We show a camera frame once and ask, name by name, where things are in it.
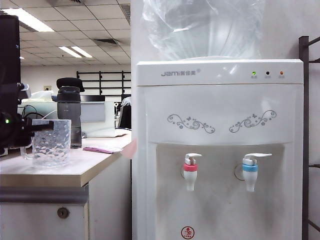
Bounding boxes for twin tube ceiling light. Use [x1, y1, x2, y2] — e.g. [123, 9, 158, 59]
[58, 45, 94, 59]

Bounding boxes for dark metal rack frame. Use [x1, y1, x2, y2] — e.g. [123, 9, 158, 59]
[298, 35, 320, 240]

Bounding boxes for black office chair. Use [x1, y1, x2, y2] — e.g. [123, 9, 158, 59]
[118, 96, 133, 130]

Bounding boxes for ceiling air vent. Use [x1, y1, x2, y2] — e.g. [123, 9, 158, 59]
[92, 38, 119, 47]

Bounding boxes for white office desk cabinet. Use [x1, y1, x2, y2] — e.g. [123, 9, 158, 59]
[0, 129, 133, 240]

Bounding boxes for white water dispenser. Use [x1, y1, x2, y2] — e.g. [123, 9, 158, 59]
[131, 58, 305, 240]

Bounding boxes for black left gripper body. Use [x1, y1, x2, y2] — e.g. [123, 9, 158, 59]
[0, 109, 35, 151]

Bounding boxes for black wall shelf rack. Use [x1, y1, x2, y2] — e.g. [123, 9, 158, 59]
[76, 70, 132, 96]

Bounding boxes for black desk cables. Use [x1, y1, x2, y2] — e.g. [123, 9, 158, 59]
[22, 104, 58, 121]

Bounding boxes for round metal drawer lock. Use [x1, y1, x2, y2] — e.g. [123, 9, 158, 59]
[56, 207, 71, 220]

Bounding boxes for long ceiling light panel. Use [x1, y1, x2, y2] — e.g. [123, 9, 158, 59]
[1, 7, 55, 33]

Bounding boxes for red-collared hot water tap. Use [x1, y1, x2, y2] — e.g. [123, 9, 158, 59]
[182, 152, 203, 192]

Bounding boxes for blue-collared cold water tap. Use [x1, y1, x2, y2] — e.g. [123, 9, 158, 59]
[241, 152, 273, 193]

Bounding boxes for plastic-wrapped water jug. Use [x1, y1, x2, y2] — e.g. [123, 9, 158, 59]
[141, 0, 266, 62]

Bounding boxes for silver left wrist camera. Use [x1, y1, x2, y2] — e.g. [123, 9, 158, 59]
[19, 83, 33, 100]

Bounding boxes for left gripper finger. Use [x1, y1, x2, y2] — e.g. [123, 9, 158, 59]
[31, 119, 55, 133]

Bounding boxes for clear textured plastic mug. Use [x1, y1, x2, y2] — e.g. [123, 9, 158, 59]
[19, 119, 73, 168]

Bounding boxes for pink paper pad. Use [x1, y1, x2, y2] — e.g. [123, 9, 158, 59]
[82, 145, 125, 154]

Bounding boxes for black computer monitor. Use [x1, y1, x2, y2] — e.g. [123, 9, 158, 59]
[0, 14, 22, 87]

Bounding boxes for dark grey drink bottle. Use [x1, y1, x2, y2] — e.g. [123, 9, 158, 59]
[56, 86, 83, 150]

